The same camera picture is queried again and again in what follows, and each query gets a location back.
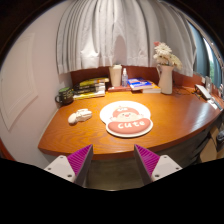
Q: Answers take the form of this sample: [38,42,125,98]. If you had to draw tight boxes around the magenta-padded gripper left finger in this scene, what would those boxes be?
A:
[43,143,94,188]

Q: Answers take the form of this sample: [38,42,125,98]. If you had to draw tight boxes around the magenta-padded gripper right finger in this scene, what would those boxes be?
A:
[133,143,184,187]

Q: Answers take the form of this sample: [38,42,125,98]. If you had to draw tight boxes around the white computer mouse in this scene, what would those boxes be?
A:
[67,108,93,126]

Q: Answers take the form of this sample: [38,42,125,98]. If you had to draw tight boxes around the white pink cartoon mouse pad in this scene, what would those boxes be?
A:
[99,100,154,139]

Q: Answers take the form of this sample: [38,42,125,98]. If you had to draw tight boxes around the dark mug with green inside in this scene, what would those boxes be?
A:
[54,86,75,106]

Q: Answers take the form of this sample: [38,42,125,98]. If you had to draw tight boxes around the white and yellow book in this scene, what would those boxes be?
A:
[72,90,106,101]

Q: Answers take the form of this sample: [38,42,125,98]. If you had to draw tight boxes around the orange book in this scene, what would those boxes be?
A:
[141,81,162,94]

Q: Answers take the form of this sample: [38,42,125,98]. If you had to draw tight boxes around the dark brown book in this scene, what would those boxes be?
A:
[73,83,107,91]

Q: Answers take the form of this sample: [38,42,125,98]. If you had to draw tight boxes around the white flat box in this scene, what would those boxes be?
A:
[194,83,213,100]

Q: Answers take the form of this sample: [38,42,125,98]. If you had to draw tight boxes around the cream ceramic jug vase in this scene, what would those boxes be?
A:
[155,64,175,95]

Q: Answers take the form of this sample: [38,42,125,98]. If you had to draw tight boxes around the blue book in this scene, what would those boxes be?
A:
[127,77,154,91]

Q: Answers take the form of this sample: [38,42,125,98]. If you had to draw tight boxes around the red book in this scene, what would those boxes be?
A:
[107,84,133,93]

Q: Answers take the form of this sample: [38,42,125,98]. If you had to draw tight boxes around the cream tumbler cup with lid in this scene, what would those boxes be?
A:
[108,64,124,88]

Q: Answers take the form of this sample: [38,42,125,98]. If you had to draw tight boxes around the dark-framed window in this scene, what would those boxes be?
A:
[188,21,224,88]

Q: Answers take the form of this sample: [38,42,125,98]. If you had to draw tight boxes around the white pleated curtain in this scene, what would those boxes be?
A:
[55,0,198,78]

